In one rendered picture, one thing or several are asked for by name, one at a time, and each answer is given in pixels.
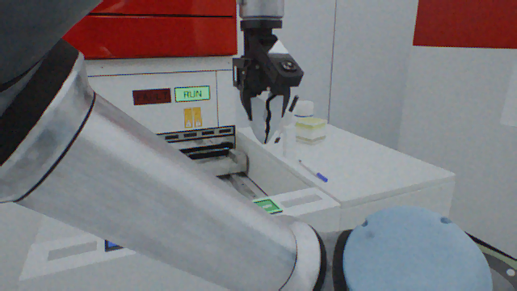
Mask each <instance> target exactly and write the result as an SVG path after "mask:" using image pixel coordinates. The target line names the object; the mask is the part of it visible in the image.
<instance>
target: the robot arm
mask: <svg viewBox="0 0 517 291"><path fill-rule="evenodd" d="M102 1H103V0H0V202H6V201H10V202H13V203H15V204H17V205H21V206H23V207H25V208H27V209H31V210H34V211H36V212H38V213H42V214H43V215H46V216H48V217H51V218H54V220H56V221H60V222H62V223H65V224H67V225H70V226H73V227H75V228H78V229H80V230H83V231H86V232H87V233H90V234H93V235H95V236H99V237H100V238H104V240H107V241H108V242H111V243H114V244H116V245H119V246H121V247H124V248H127V249H129V250H132V251H135V252H137V253H140V254H142V255H145V256H148V257H149V258H150V259H153V260H157V261H158V262H161V263H164V264H167V265H169V266H171V267H173V268H177V269H179V270H182V271H185V272H188V273H190V274H192V275H194V276H198V278H200V279H202V280H206V281H209V282H211V283H213V284H215V285H219V286H221V287H223V288H227V289H230V290H232V291H516V289H515V288H514V287H513V286H512V284H511V283H510V282H509V281H508V280H507V279H505V278H504V277H503V276H502V275H499V274H498V272H496V271H495V270H494V269H492V268H491V267H489V265H488V263H487V261H486V259H485V256H484V255H483V254H482V252H481V250H480V249H479V247H478V246H477V244H476V243H475V242H474V241H473V240H472V239H471V238H470V237H469V236H468V235H467V234H466V233H465V232H464V231H463V230H462V229H461V228H460V227H459V226H458V225H456V224H455V223H454V222H453V221H451V220H449V219H448V218H446V217H445V216H443V215H441V214H439V213H437V212H435V211H433V210H430V209H426V208H423V207H419V206H413V205H395V206H394V207H390V208H387V209H382V210H379V211H376V212H374V213H372V214H370V215H369V216H367V217H365V220H366V221H365V222H363V223H362V224H361V225H357V226H356V227H355V228H354V229H353V230H339V231H330V232H319V231H317V230H315V229H314V228H313V227H312V226H309V225H308V224H307V223H305V222H304V221H302V219H300V218H298V217H295V216H293V215H287V214H280V215H276V216H273V215H272V214H270V213H268V212H267V211H265V210H264V209H262V208H261V207H259V206H258V205H256V204H255V203H254V202H253V201H251V200H248V199H247V198H246V197H245V196H243V195H242V194H241V193H240V192H238V191H237V190H235V189H234V188H231V187H230V186H229V185H228V184H226V183H224V182H223V181H221V180H220V179H218V177H217V176H215V175H214V174H212V173H211V172H209V171H207V170H206V169H204V168H203V167H202V166H201V165H199V164H198V163H196V162H194V161H193V160H190V158H189V157H188V156H186V155H185V154H183V153H182V152H181V151H179V150H177V149H176V148H174V147H173V146H172V145H171V144H168V143H167V142H165V141H163V140H162V139H161V138H160V137H159V136H158V135H157V134H155V133H153V132H152V131H150V130H149V129H147V128H146V127H145V126H144V125H141V124H140V123H138V122H137V121H135V120H134V119H133V118H131V117H130V116H128V114H127V113H125V112H123V111H122V110H120V109H119V108H118V107H117V106H115V105H114V104H112V103H111V102H109V101H107V100H105V99H104V98H103V97H101V96H100V95H98V94H97V93H95V92H94V91H93V90H92V88H91V86H90V84H89V80H88V77H87V72H86V65H85V61H84V56H83V54H82V53H81V52H80V51H79V50H77V49H76V48H75V47H74V46H73V45H71V44H70V43H68V42H67V41H66V40H64V39H62V37H63V36H64V35H65V34H66V33H67V32H68V31H69V30H70V28H71V27H72V26H73V25H74V24H76V23H77V22H78V21H79V20H80V19H82V18H83V17H84V16H85V15H87V14H88V13H89V12H90V11H92V10H93V9H94V8H96V7H97V6H98V5H99V4H100V3H101V2H102ZM236 3H237V4H238V5H239V17H240V18H241V19H242V20H240V28H241V32H243V53H244V55H241V57H240V58H233V86H234V87H236V88H237V89H238V90H239V91H240V99H241V103H242V106H243V108H244V110H245V111H244V115H245V119H246V122H247V123H248V124H249V125H250V128H251V129H252V130H253V132H254V135H255V136H256V137H257V140H258V141H259V142H260V143H261V144H262V145H266V144H267V143H268V142H270V140H271V138H272V137H273V135H274V134H275V131H276V130H277V129H278V127H279V125H280V121H281V119H282V117H283V116H284V113H285V110H286V108H287V106H288V104H289V102H290V97H291V87H298V86H299V85H300V84H301V80H302V77H303V75H304V71H303V70H302V69H301V67H300V66H299V65H298V64H297V63H296V61H295V60H294V58H293V57H292V54H291V53H289V52H288V50H287V49H286V48H285V47H284V45H283V44H282V43H281V42H280V40H279V39H278V37H277V36H276V35H272V32H273V28H282V26H283V20H280V19H282V18H283V17H284V0H236ZM235 66H236V71H237V81H235ZM263 91H270V92H268V95H267V99H266V106H265V103H264V102H263V100H262V99H260V98H259V97H257V95H261V94H262V92H263ZM264 121H265V122H264ZM265 123H266V128H265V130H264V127H265Z"/></svg>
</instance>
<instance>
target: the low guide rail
mask: <svg viewBox="0 0 517 291"><path fill-rule="evenodd" d="M224 176H225V177H226V179H227V180H228V181H229V182H230V183H231V184H232V185H233V186H234V187H235V188H236V189H237V190H238V191H239V192H240V193H241V194H242V195H243V196H245V197H246V198H247V199H248V200H257V199H259V197H258V196H257V195H256V194H255V193H254V192H253V190H252V189H251V188H249V187H248V186H247V185H246V184H245V183H244V182H243V181H242V180H241V179H240V178H239V176H238V175H237V174H236V173H235V172H234V173H228V174H224Z"/></svg>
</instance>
